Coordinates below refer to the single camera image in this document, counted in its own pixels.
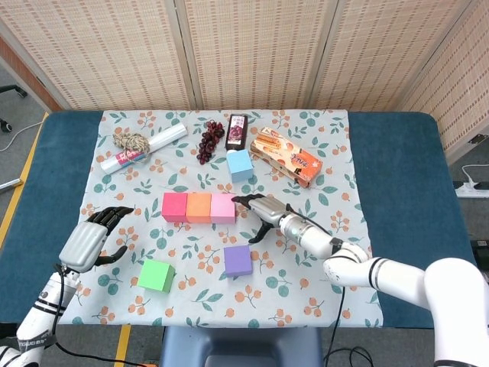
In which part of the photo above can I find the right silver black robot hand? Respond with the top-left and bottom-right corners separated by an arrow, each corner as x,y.
231,193 -> 297,245

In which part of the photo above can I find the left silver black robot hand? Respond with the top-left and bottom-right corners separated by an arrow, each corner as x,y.
58,206 -> 135,274

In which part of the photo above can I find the pink block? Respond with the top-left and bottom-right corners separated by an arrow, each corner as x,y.
210,193 -> 238,225

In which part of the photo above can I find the light blue block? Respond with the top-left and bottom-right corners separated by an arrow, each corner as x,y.
225,149 -> 255,184

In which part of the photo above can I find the purple block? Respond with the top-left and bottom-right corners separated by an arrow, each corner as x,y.
223,245 -> 254,278

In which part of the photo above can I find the orange block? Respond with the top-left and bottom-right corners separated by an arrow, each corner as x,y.
185,192 -> 213,225

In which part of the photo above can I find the green block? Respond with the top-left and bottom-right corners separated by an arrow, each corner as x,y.
138,258 -> 176,294

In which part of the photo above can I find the magenta block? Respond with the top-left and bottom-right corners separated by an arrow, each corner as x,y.
161,192 -> 189,222

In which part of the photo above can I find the orange biscuit box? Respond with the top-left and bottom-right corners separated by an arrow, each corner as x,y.
249,126 -> 324,189

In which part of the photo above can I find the dark grape juice bottle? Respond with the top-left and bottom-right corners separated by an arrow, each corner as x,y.
225,113 -> 249,152

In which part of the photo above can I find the dark red grape bunch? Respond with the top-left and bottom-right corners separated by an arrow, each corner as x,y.
196,120 -> 225,166

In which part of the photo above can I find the grey metal bar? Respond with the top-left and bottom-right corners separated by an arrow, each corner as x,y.
0,177 -> 24,192

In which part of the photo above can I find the floral fruit print tablecloth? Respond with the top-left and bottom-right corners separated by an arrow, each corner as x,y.
54,109 -> 384,329

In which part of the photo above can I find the beige twine bundle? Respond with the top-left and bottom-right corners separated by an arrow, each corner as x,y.
112,132 -> 151,164

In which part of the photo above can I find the clear plastic wrap roll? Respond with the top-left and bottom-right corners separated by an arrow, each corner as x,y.
99,122 -> 188,176

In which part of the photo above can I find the woven bamboo folding screen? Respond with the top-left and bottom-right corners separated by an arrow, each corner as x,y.
0,0 -> 489,161

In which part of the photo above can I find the black office chair base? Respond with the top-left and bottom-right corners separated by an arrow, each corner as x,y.
0,84 -> 28,133

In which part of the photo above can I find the white power strip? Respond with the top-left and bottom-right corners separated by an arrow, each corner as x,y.
454,181 -> 489,199

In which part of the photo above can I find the black equipment box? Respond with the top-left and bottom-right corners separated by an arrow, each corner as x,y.
468,239 -> 489,271

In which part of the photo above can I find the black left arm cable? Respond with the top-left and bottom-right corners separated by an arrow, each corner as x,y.
51,263 -> 148,367

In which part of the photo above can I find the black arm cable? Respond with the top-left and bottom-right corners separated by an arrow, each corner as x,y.
51,263 -> 148,367
324,284 -> 347,367

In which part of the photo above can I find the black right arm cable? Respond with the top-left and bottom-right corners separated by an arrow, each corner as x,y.
324,284 -> 347,367

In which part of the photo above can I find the white floor cable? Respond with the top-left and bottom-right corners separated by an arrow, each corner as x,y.
0,121 -> 45,152

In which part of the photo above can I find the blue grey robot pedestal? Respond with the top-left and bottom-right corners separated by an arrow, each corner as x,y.
159,326 -> 324,367

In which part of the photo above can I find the black floor cable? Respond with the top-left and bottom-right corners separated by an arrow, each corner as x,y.
324,346 -> 374,367

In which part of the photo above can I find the white charger cable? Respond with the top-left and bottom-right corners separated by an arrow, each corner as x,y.
461,164 -> 489,184

